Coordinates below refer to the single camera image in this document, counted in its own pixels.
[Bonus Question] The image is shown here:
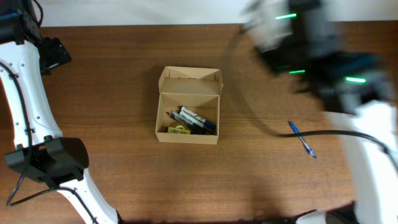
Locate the brown cardboard box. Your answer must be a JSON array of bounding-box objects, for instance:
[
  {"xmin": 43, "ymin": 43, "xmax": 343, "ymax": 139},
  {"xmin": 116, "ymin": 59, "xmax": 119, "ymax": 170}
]
[{"xmin": 155, "ymin": 66, "xmax": 223, "ymax": 145}]

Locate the blue cap whiteboard marker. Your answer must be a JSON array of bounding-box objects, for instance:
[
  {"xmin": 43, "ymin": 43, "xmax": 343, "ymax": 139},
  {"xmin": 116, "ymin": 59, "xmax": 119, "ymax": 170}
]
[{"xmin": 179, "ymin": 106, "xmax": 216, "ymax": 131}]

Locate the black permanent marker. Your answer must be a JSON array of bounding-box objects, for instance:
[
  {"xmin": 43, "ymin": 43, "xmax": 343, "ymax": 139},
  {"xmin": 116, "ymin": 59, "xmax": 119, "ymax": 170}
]
[{"xmin": 172, "ymin": 111, "xmax": 205, "ymax": 134}]

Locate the yellow tape roll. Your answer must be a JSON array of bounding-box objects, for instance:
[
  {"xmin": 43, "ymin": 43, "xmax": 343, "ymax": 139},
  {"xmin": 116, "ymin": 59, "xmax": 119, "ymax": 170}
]
[{"xmin": 169, "ymin": 121, "xmax": 190, "ymax": 130}]

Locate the grey black pen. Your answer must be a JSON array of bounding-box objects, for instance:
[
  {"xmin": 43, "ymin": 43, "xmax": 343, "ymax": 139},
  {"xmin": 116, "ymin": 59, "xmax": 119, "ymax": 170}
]
[{"xmin": 166, "ymin": 112, "xmax": 175, "ymax": 119}]

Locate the yellow highlighter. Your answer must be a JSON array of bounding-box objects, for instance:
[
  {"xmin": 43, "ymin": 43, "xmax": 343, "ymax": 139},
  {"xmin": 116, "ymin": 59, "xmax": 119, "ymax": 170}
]
[{"xmin": 165, "ymin": 127, "xmax": 191, "ymax": 134}]

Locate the black cap whiteboard marker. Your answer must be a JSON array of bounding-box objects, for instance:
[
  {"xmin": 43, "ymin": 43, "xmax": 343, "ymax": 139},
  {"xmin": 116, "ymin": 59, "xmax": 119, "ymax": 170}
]
[{"xmin": 179, "ymin": 111, "xmax": 213, "ymax": 134}]

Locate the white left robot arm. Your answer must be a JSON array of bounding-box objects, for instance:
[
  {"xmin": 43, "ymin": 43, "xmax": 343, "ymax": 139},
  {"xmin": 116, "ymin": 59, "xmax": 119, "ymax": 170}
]
[{"xmin": 1, "ymin": 1, "xmax": 123, "ymax": 223}]

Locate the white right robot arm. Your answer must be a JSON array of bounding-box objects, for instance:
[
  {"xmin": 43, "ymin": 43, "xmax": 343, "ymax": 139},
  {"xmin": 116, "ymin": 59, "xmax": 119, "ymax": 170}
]
[{"xmin": 250, "ymin": 1, "xmax": 397, "ymax": 223}]

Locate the blue ballpoint pen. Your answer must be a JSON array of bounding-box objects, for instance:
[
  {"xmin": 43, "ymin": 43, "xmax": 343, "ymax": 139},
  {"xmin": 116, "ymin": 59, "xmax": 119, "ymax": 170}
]
[{"xmin": 288, "ymin": 121, "xmax": 317, "ymax": 159}]

